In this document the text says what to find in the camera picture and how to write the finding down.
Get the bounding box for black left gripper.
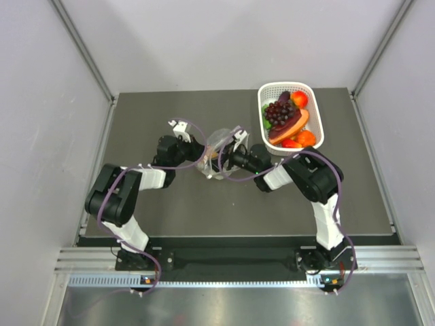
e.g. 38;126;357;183
171;133;207;168

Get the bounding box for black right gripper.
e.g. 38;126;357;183
205;140;260;175

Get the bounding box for fake peach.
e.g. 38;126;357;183
205;147;219;160

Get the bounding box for clear zip top bag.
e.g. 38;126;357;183
196;128;237;180

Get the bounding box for red yellow fake mango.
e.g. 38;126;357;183
281;139;302;149

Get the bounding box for dark purple fake grapes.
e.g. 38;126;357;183
266;101;296;127

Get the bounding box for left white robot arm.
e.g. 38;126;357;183
84;136;205;270

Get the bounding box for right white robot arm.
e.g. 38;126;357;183
217;144;346;269

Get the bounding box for green fake vegetable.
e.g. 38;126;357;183
261;104;272;130

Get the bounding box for fake papaya half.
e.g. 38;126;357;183
268;109;309;145

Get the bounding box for orange fake pumpkin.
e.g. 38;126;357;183
295;130;317;147

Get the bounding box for purple fake eggplant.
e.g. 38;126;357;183
278;91;290;103

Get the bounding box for white perforated plastic basket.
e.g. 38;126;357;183
258;81;324;156

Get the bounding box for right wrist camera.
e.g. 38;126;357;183
230;126;249;152

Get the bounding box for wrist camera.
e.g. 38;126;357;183
230;126;249;152
168;120;191;143

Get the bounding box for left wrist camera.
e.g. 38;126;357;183
168;120;191;143

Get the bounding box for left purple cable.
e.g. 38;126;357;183
97;117;209;254

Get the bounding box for aluminium frame post left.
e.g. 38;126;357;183
47;0;118;103

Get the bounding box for aluminium frame post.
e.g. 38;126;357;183
47;0;118;103
349;0;417;99

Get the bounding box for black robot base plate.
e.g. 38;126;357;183
115;236;358;282

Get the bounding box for grey slotted cable duct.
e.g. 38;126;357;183
67;273;344;289

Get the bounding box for aluminium frame post right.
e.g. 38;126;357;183
349;0;417;99

